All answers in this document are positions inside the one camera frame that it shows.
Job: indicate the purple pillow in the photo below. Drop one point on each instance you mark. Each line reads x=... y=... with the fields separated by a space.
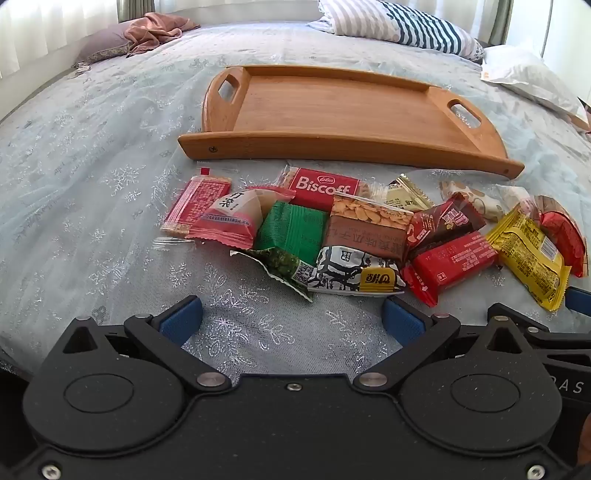
x=106 y=44

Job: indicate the light blue lace bedspread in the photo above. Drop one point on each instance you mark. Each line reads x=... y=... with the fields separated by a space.
x=115 y=138

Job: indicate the red biscuit packet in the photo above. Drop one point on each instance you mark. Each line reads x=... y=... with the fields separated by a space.
x=323 y=187

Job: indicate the green drape curtain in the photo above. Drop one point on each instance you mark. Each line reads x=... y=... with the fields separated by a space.
x=501 y=21
x=124 y=9

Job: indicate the small metal item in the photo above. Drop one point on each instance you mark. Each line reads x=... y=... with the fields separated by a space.
x=81 y=70

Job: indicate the white nougat candy with nuts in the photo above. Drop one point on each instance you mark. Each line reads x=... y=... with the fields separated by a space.
x=475 y=198

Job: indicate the striped pillow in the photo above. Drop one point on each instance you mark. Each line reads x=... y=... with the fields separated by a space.
x=406 y=23

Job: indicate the dark red chocolate wafer packet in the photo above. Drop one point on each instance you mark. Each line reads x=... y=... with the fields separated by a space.
x=443 y=221

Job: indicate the pink pastry packet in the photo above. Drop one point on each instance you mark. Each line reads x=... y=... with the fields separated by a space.
x=226 y=219

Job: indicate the pink cloth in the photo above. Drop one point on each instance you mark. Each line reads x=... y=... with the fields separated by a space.
x=157 y=30

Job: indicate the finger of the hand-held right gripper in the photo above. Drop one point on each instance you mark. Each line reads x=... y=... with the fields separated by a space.
x=517 y=318
x=579 y=301

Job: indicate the green snack packet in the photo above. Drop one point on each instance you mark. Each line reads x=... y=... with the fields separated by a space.
x=288 y=230

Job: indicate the red nut packet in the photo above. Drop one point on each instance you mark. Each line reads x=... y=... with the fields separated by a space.
x=561 y=230

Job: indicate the brown peanut snack packet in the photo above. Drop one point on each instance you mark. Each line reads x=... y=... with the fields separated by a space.
x=364 y=230

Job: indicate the yellow snack packet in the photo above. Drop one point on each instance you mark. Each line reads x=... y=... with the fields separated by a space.
x=531 y=254

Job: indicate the cream gold candy packet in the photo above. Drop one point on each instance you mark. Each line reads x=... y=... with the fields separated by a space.
x=408 y=198

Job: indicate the white pillow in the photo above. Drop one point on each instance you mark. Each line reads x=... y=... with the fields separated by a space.
x=526 y=74

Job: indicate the red translucent wafer packet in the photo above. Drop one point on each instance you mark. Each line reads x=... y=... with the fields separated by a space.
x=194 y=207

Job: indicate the white sheer curtain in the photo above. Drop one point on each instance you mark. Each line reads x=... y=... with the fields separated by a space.
x=231 y=7
x=46 y=27

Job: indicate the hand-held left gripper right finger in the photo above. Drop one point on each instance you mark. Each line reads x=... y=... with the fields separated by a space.
x=401 y=321

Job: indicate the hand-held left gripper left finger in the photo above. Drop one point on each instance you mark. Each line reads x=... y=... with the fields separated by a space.
x=182 y=319

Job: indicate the red snack bar packet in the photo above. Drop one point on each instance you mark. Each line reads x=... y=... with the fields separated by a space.
x=450 y=267

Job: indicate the white wardrobe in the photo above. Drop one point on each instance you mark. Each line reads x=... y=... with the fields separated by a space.
x=554 y=27

